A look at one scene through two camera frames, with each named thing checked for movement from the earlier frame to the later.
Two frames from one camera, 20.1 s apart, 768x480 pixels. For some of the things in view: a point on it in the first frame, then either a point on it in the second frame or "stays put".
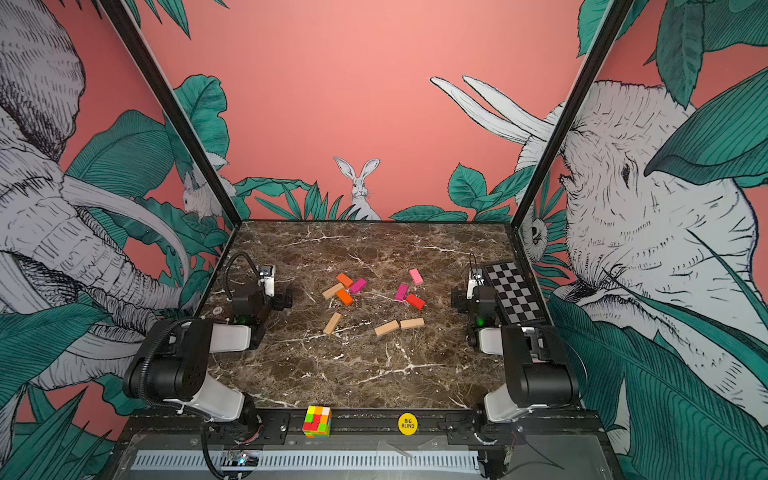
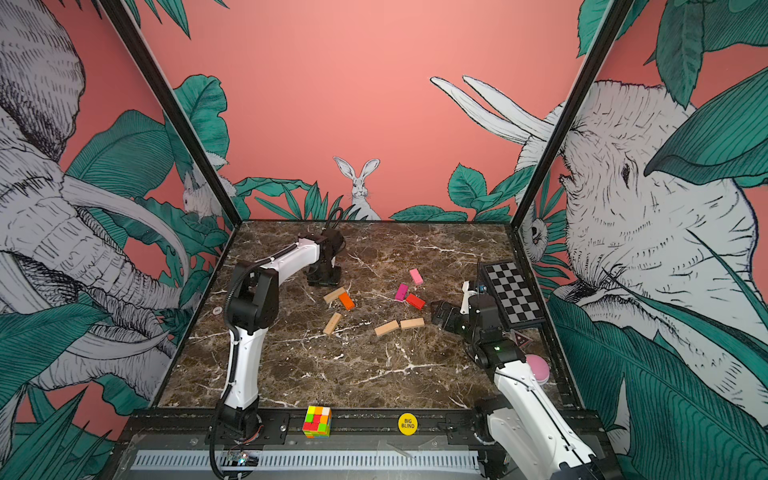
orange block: (345, 297) stays put
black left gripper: (280, 302) → (315, 281)
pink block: (416, 276) stays put
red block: (415, 301) stays put
